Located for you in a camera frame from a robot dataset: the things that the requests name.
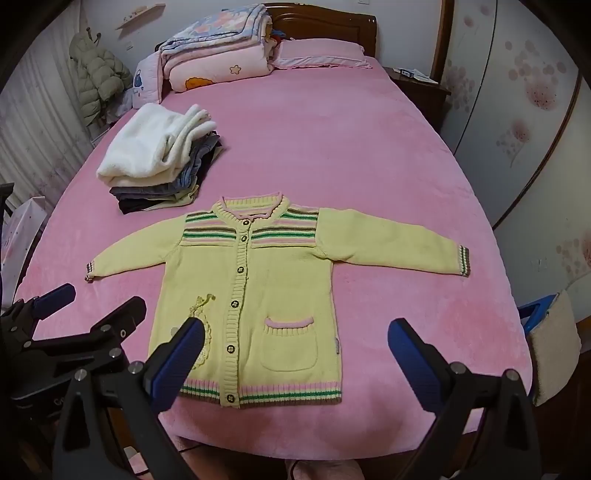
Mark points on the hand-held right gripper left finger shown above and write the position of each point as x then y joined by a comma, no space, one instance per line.
181,357

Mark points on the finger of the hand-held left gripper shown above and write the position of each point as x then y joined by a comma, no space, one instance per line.
55,299
121,318

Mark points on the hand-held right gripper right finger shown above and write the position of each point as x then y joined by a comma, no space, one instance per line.
412,364

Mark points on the yellow striped knit cardigan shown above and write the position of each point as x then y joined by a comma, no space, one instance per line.
277,277

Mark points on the white bag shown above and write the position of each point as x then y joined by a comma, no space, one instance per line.
21,240

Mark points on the folded black garment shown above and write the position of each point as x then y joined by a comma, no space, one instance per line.
138,206

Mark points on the cream seat cushion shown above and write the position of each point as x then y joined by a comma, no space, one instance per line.
554,350

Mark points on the folded blue jeans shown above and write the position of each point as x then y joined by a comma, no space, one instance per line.
182,173

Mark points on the white curtain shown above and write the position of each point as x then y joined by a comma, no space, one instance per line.
37,129

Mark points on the folded white fleece garment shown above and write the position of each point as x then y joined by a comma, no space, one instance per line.
138,147

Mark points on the pink bed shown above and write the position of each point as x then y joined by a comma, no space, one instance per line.
346,161

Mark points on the green puffer jacket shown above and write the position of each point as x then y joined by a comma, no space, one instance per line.
99,78

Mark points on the small pillow with blue print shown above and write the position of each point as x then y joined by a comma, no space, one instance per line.
148,81

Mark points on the dark wooden nightstand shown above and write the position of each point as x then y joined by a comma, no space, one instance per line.
422,99

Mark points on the floral wardrobe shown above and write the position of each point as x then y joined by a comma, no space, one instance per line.
521,115

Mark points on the small dark box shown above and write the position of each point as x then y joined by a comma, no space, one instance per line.
408,73

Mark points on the folded blue patterned quilt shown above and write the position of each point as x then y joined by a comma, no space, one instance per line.
217,27

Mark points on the colourful cloth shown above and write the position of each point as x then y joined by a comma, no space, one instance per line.
277,36

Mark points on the pink pillow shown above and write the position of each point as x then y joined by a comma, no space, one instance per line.
318,53

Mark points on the wooden headboard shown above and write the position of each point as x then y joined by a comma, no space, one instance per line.
323,21

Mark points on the blue stool frame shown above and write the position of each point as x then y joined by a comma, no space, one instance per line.
535,314

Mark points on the wooden wall shelf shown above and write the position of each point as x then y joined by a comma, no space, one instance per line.
138,16

